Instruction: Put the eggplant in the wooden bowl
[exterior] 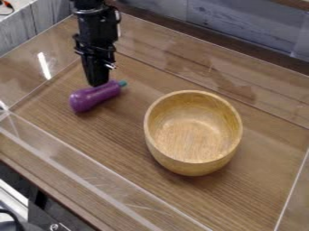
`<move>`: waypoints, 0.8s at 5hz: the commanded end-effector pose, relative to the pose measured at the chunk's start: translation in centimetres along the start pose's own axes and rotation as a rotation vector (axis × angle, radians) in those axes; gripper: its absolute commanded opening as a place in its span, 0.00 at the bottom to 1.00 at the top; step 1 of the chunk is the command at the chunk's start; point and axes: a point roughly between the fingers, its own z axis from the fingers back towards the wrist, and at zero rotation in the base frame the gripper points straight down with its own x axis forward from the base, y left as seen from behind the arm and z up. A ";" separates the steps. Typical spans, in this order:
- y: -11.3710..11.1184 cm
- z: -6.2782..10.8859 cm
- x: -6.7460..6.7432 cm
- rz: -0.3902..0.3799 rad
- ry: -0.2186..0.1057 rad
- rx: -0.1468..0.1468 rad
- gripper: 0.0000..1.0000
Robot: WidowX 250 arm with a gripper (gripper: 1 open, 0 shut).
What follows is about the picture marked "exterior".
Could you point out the clear acrylic tray enclosure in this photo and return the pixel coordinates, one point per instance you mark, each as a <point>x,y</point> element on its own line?
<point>89,160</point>

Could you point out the wooden bowl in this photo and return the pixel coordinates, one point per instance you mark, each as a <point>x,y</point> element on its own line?
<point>193,131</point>

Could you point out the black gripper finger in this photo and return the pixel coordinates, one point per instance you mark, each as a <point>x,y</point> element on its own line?
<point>102,73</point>
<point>88,62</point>

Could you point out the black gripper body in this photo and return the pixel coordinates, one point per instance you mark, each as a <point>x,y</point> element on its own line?
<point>98,33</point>

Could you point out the white cabinet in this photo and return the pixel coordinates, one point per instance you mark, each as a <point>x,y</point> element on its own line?
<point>27,17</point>

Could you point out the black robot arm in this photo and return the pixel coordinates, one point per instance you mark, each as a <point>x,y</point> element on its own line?
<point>88,4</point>

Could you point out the purple toy eggplant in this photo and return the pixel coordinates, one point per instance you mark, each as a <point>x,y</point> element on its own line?
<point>86,98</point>

